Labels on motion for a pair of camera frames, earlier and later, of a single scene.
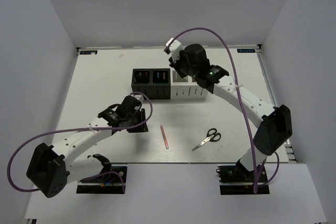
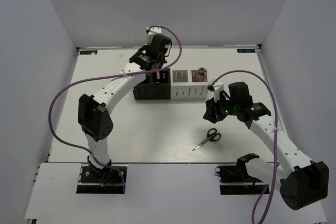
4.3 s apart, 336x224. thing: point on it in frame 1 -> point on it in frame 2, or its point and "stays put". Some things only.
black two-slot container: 154,82 stays put
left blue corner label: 88,52 stays put
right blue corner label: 245,51 stays put
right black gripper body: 181,66 -> 227,107
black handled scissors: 212,136 stays put
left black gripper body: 134,119 -> 162,62
